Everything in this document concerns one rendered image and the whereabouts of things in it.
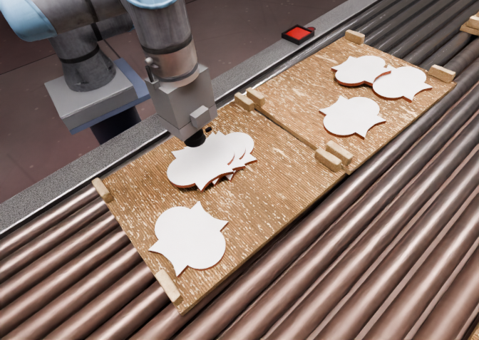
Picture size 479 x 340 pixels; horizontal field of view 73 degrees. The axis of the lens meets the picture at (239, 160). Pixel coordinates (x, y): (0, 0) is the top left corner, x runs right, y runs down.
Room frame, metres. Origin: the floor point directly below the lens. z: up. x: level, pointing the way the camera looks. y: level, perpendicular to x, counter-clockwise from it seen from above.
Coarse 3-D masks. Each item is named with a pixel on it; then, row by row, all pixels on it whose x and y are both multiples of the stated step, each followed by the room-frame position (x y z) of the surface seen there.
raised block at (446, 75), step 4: (432, 68) 0.66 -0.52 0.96; (436, 68) 0.65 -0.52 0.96; (440, 68) 0.65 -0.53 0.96; (444, 68) 0.64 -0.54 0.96; (428, 72) 0.66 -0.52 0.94; (432, 72) 0.65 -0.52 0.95; (436, 72) 0.65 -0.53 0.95; (440, 72) 0.64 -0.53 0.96; (444, 72) 0.63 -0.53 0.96; (448, 72) 0.63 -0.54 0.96; (452, 72) 0.63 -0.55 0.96; (436, 76) 0.64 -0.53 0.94; (440, 76) 0.64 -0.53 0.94; (444, 76) 0.63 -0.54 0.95; (448, 76) 0.62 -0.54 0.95; (452, 76) 0.62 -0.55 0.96; (444, 80) 0.62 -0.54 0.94; (448, 80) 0.62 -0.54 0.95; (452, 80) 0.62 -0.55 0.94
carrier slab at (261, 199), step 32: (224, 128) 0.57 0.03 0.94; (256, 128) 0.56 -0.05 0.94; (160, 160) 0.50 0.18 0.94; (288, 160) 0.44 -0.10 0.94; (128, 192) 0.42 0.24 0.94; (160, 192) 0.41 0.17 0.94; (192, 192) 0.40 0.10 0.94; (224, 192) 0.38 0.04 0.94; (256, 192) 0.37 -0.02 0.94; (288, 192) 0.36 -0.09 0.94; (320, 192) 0.35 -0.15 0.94; (128, 224) 0.34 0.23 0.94; (256, 224) 0.30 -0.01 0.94; (288, 224) 0.30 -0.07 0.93; (160, 256) 0.27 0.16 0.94; (224, 256) 0.25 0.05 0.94; (192, 288) 0.20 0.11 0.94
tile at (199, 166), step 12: (204, 144) 0.50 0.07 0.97; (216, 144) 0.49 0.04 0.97; (228, 144) 0.49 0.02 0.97; (180, 156) 0.47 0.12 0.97; (192, 156) 0.47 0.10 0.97; (204, 156) 0.46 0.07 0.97; (216, 156) 0.46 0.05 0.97; (228, 156) 0.45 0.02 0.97; (168, 168) 0.44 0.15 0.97; (180, 168) 0.44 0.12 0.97; (192, 168) 0.43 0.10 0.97; (204, 168) 0.43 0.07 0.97; (216, 168) 0.43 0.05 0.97; (228, 168) 0.42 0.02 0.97; (180, 180) 0.41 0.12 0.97; (192, 180) 0.40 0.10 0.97; (204, 180) 0.40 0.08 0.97
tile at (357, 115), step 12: (324, 108) 0.58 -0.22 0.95; (336, 108) 0.57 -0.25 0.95; (348, 108) 0.57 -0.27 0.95; (360, 108) 0.56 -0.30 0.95; (372, 108) 0.55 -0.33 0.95; (324, 120) 0.54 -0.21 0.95; (336, 120) 0.53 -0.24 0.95; (348, 120) 0.53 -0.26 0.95; (360, 120) 0.52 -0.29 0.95; (372, 120) 0.52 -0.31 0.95; (384, 120) 0.51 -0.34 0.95; (336, 132) 0.50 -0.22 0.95; (348, 132) 0.49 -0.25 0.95; (360, 132) 0.49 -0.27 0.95
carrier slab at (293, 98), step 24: (336, 48) 0.84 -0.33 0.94; (360, 48) 0.82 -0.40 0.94; (288, 72) 0.76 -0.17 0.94; (312, 72) 0.74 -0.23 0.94; (264, 96) 0.67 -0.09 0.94; (288, 96) 0.66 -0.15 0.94; (312, 96) 0.64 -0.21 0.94; (336, 96) 0.63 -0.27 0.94; (360, 96) 0.62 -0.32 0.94; (432, 96) 0.58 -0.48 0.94; (288, 120) 0.57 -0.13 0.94; (312, 120) 0.55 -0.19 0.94; (408, 120) 0.51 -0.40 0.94; (312, 144) 0.48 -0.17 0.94; (360, 144) 0.46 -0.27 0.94; (384, 144) 0.45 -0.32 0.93
